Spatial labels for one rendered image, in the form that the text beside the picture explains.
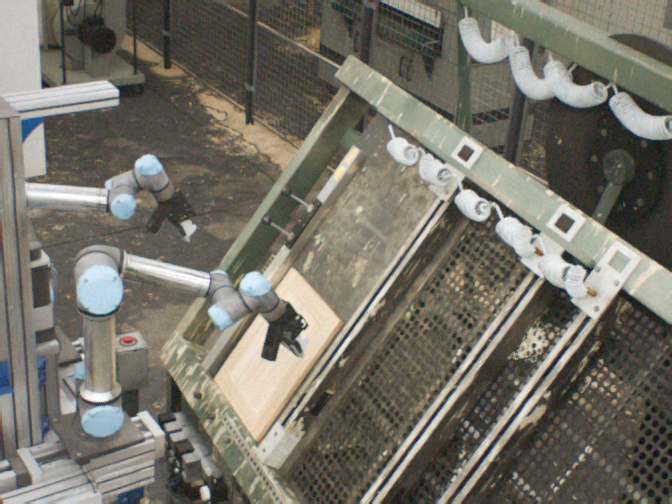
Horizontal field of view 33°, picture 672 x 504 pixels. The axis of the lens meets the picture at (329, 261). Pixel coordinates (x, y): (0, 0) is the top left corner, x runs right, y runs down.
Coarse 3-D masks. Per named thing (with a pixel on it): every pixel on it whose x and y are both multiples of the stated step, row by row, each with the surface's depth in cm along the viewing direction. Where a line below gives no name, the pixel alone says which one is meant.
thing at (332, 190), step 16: (352, 160) 382; (352, 176) 385; (320, 192) 388; (336, 192) 385; (320, 208) 385; (304, 240) 388; (288, 256) 388; (272, 272) 390; (240, 320) 392; (224, 336) 396; (240, 336) 395; (224, 352) 395; (208, 368) 395
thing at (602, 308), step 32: (608, 256) 281; (576, 288) 271; (608, 288) 277; (576, 320) 285; (608, 320) 282; (576, 352) 282; (544, 384) 284; (512, 416) 288; (544, 416) 288; (480, 448) 291; (512, 448) 288; (480, 480) 288
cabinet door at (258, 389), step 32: (288, 288) 384; (256, 320) 389; (320, 320) 365; (256, 352) 383; (288, 352) 371; (320, 352) 360; (224, 384) 388; (256, 384) 376; (288, 384) 364; (256, 416) 369
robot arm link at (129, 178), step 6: (126, 174) 364; (132, 174) 363; (108, 180) 366; (114, 180) 364; (120, 180) 362; (126, 180) 362; (132, 180) 363; (108, 186) 364; (114, 186) 361; (132, 186) 361; (138, 186) 364
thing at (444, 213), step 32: (448, 192) 331; (448, 224) 339; (416, 256) 339; (384, 288) 341; (352, 320) 346; (384, 320) 345; (352, 352) 345; (320, 384) 345; (288, 416) 351; (288, 448) 352
